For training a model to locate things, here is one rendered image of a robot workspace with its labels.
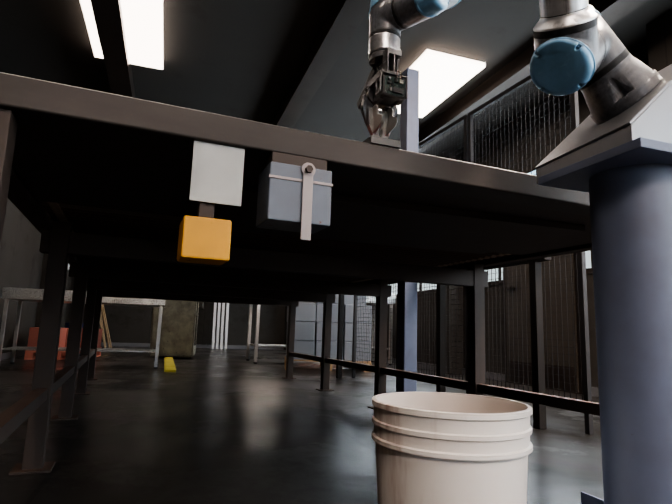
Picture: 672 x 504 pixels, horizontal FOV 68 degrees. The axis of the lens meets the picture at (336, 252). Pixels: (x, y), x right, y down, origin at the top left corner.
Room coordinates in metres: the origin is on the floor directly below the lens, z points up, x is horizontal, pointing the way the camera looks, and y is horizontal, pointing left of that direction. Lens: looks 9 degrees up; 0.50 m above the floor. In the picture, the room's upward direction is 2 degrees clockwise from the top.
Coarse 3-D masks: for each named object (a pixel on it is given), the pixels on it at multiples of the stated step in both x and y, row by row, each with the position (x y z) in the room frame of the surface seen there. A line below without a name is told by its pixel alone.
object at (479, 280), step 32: (384, 288) 3.40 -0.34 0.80; (480, 288) 2.47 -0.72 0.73; (288, 320) 5.28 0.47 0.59; (384, 320) 3.40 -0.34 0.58; (480, 320) 2.47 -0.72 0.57; (288, 352) 5.23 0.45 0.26; (384, 352) 3.40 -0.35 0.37; (480, 352) 2.47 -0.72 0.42; (320, 384) 4.36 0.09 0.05; (384, 384) 3.40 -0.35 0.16; (448, 384) 2.68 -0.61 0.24; (480, 384) 2.44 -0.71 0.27
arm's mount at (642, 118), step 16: (656, 96) 0.92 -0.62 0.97; (624, 112) 0.98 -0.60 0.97; (640, 112) 0.91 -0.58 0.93; (656, 112) 0.92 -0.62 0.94; (576, 128) 1.20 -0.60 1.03; (592, 128) 1.08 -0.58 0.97; (608, 128) 0.97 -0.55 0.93; (624, 128) 0.92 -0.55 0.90; (640, 128) 0.91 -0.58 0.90; (656, 128) 0.92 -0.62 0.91; (560, 144) 1.18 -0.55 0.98; (576, 144) 1.06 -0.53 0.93; (592, 144) 1.00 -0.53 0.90; (608, 144) 0.96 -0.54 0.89; (544, 160) 1.17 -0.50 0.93; (560, 160) 1.10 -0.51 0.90; (576, 160) 1.05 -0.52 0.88
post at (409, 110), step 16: (416, 80) 3.38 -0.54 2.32; (416, 96) 3.38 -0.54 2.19; (400, 112) 3.44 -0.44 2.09; (416, 112) 3.38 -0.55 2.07; (400, 128) 3.44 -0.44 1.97; (416, 128) 3.38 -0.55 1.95; (416, 144) 3.38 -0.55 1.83; (400, 288) 3.41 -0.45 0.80; (416, 288) 3.39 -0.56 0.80; (400, 304) 3.41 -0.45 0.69; (416, 304) 3.39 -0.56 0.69; (400, 320) 3.40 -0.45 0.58; (416, 320) 3.39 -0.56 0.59; (400, 336) 3.40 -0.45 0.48; (416, 336) 3.39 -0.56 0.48; (400, 352) 3.40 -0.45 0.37; (416, 352) 3.39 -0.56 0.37; (400, 368) 3.40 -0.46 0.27; (416, 368) 3.39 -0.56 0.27; (400, 384) 3.39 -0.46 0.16; (416, 384) 3.39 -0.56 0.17
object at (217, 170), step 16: (208, 144) 0.94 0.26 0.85; (192, 160) 0.93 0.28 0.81; (208, 160) 0.94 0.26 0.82; (224, 160) 0.95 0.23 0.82; (240, 160) 0.96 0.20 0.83; (192, 176) 0.93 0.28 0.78; (208, 176) 0.94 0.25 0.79; (224, 176) 0.95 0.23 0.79; (240, 176) 0.96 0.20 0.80; (192, 192) 0.93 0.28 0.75; (208, 192) 0.94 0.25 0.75; (224, 192) 0.95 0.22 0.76; (240, 192) 0.96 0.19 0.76
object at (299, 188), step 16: (272, 160) 0.98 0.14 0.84; (288, 160) 0.99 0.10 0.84; (304, 160) 1.00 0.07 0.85; (320, 160) 1.02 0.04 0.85; (272, 176) 0.96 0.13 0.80; (288, 176) 0.97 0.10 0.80; (304, 176) 0.98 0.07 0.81; (320, 176) 1.00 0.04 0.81; (272, 192) 0.96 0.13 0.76; (288, 192) 0.97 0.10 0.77; (304, 192) 0.98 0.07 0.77; (320, 192) 1.00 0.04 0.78; (272, 208) 0.96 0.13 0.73; (288, 208) 0.98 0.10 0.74; (304, 208) 0.98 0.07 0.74; (320, 208) 1.00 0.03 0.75; (256, 224) 1.04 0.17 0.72; (272, 224) 1.01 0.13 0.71; (288, 224) 1.00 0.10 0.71; (304, 224) 0.98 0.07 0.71; (320, 224) 1.00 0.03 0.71
